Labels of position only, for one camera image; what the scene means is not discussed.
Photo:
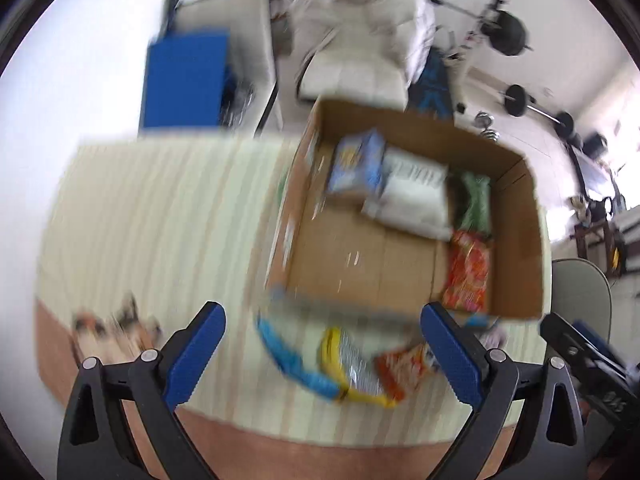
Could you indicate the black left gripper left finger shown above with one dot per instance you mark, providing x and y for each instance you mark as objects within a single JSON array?
[{"x": 96, "y": 440}]

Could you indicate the chrome dumbbell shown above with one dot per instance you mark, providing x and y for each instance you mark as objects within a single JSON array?
[{"x": 484, "y": 123}]

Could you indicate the red floral wipes pack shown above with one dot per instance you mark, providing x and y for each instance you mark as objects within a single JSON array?
[{"x": 468, "y": 274}]

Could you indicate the orange snack bag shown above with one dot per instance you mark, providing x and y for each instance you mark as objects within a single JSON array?
[{"x": 401, "y": 372}]

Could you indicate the white chair black frame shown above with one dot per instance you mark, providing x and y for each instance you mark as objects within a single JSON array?
[{"x": 250, "y": 50}]

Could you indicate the blue foam board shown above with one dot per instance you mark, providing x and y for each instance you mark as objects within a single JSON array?
[{"x": 184, "y": 80}]

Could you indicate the dark wooden chair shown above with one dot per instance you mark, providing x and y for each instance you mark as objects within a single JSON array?
[{"x": 602, "y": 233}]

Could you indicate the white NMAR soft pack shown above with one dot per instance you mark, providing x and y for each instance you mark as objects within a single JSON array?
[{"x": 413, "y": 197}]

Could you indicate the white padded armchair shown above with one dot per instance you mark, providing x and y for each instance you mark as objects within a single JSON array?
[{"x": 364, "y": 51}]

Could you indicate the blue snack bag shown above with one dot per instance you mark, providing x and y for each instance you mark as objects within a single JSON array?
[{"x": 291, "y": 365}]

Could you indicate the silver yellow scrub sponge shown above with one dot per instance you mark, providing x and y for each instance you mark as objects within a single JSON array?
[{"x": 356, "y": 377}]

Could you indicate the white weight rack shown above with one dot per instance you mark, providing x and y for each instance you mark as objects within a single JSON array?
[{"x": 494, "y": 26}]

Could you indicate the black barbell on floor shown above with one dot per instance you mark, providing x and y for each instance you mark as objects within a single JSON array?
[{"x": 517, "y": 102}]

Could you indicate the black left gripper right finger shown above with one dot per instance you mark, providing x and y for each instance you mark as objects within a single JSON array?
[{"x": 548, "y": 441}]

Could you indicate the green snack bag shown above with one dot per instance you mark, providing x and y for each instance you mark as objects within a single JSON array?
[{"x": 472, "y": 203}]

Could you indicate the brown cardboard box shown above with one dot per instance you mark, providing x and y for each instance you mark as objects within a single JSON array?
[{"x": 328, "y": 252}]

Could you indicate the light blue tissue pack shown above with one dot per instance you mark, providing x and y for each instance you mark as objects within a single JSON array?
[{"x": 356, "y": 171}]

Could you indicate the grey round chair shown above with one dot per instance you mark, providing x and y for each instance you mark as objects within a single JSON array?
[{"x": 580, "y": 292}]

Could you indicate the black blue weight bench pad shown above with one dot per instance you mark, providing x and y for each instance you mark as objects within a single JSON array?
[{"x": 431, "y": 94}]

